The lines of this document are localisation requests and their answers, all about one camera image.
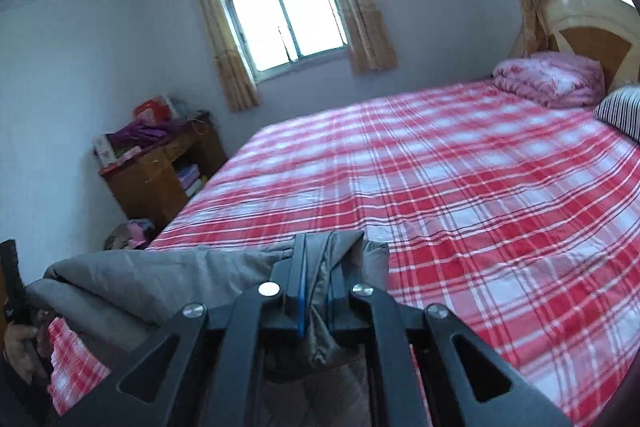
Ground red plaid bed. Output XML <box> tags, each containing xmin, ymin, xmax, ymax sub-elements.
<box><xmin>47</xmin><ymin>79</ymin><xmax>640</xmax><ymax>427</ymax></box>

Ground person's left hand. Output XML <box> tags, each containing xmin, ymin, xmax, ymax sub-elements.
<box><xmin>2</xmin><ymin>313</ymin><xmax>56</xmax><ymax>383</ymax></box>

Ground purple clothes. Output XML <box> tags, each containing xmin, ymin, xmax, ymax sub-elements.
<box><xmin>107</xmin><ymin>119</ymin><xmax>191</xmax><ymax>150</ymax></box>

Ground wooden desk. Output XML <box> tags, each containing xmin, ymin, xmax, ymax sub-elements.
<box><xmin>98</xmin><ymin>112</ymin><xmax>228</xmax><ymax>233</ymax></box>

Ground white box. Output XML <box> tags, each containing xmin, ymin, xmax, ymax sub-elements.
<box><xmin>93</xmin><ymin>134</ymin><xmax>117</xmax><ymax>168</ymax></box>

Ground wooden headboard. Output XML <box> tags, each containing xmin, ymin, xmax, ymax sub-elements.
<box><xmin>542</xmin><ymin>0</ymin><xmax>640</xmax><ymax>90</ymax></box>

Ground pink folded quilt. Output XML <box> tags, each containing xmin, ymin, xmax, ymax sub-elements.
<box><xmin>492</xmin><ymin>52</ymin><xmax>606</xmax><ymax>108</ymax></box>

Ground flat red box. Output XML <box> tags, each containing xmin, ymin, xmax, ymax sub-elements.
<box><xmin>100</xmin><ymin>146</ymin><xmax>143</xmax><ymax>175</ymax></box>

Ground pile of clothes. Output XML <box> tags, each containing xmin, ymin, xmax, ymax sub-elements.
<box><xmin>103</xmin><ymin>218</ymin><xmax>156</xmax><ymax>252</ymax></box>

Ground grey puffer jacket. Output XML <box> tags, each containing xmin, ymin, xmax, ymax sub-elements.
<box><xmin>25</xmin><ymin>229</ymin><xmax>391</xmax><ymax>427</ymax></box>

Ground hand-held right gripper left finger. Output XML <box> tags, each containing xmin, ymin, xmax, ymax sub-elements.
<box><xmin>62</xmin><ymin>234</ymin><xmax>308</xmax><ymax>427</ymax></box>

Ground sliding window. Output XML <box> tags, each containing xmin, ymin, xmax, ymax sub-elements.
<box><xmin>210</xmin><ymin>0</ymin><xmax>351</xmax><ymax>82</ymax></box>

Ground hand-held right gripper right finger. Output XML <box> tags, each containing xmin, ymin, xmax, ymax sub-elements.
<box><xmin>325</xmin><ymin>264</ymin><xmax>573</xmax><ymax>427</ymax></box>

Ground stack of colourful boxes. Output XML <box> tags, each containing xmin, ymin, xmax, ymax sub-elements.
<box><xmin>176</xmin><ymin>163</ymin><xmax>206</xmax><ymax>198</ymax></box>

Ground striped pillow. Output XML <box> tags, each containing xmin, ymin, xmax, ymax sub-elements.
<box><xmin>594</xmin><ymin>86</ymin><xmax>640</xmax><ymax>142</ymax></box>

